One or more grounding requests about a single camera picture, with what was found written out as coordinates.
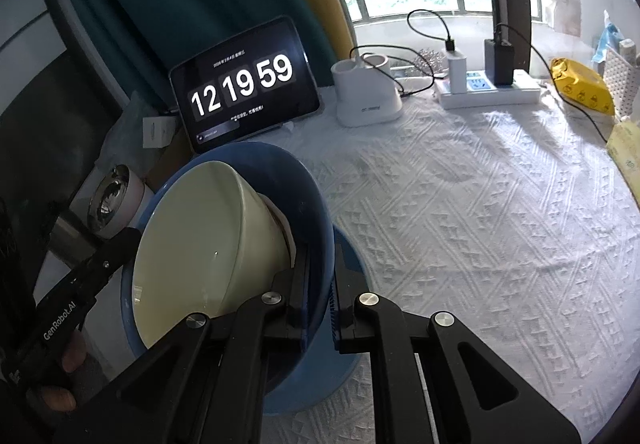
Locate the large blue bowl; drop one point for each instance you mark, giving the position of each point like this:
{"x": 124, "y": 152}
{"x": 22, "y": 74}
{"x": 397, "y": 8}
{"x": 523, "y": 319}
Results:
{"x": 310, "y": 204}

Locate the white charger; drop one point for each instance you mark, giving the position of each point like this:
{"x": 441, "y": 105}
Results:
{"x": 456, "y": 71}

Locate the white power strip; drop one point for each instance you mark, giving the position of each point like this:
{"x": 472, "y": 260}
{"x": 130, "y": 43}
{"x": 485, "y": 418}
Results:
{"x": 500, "y": 96}

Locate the yellow tissue pack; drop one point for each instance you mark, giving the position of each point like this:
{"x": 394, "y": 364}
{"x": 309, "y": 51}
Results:
{"x": 627, "y": 158}

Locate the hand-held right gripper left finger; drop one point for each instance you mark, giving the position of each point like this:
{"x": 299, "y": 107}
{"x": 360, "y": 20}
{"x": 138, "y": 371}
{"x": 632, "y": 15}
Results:
{"x": 295, "y": 304}

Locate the white bowl with pink inside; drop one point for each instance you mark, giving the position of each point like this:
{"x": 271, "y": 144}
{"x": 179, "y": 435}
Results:
{"x": 285, "y": 224}

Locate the tablet with clock display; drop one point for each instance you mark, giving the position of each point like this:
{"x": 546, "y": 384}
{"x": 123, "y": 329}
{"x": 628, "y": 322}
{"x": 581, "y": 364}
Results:
{"x": 240, "y": 83}

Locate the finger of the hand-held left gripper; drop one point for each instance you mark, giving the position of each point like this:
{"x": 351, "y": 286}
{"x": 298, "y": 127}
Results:
{"x": 115, "y": 249}

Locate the white lamp base holder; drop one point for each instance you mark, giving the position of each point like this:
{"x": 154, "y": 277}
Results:
{"x": 367, "y": 103}

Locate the blue plastic bag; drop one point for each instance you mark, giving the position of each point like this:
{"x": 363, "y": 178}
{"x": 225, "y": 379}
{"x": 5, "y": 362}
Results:
{"x": 607, "y": 38}

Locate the white plastic basket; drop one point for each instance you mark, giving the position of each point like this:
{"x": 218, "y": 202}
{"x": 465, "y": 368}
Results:
{"x": 622, "y": 78}

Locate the yellow wet wipes packet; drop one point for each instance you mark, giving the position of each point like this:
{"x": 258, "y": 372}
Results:
{"x": 585, "y": 86}

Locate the white textured tablecloth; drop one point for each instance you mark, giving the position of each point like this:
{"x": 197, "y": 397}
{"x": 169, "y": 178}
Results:
{"x": 475, "y": 224}

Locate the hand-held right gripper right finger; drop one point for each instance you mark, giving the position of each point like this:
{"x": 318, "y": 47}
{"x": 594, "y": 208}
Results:
{"x": 336, "y": 319}

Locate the small white box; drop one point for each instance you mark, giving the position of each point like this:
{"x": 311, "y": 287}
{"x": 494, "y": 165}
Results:
{"x": 157, "y": 132}

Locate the person's left hand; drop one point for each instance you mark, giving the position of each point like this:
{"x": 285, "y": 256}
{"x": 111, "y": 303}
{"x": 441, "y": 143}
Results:
{"x": 75, "y": 354}

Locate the cream bowl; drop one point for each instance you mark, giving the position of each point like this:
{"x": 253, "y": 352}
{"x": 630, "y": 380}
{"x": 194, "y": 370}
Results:
{"x": 200, "y": 249}

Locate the black charger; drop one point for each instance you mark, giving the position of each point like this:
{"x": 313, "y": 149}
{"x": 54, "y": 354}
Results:
{"x": 499, "y": 61}

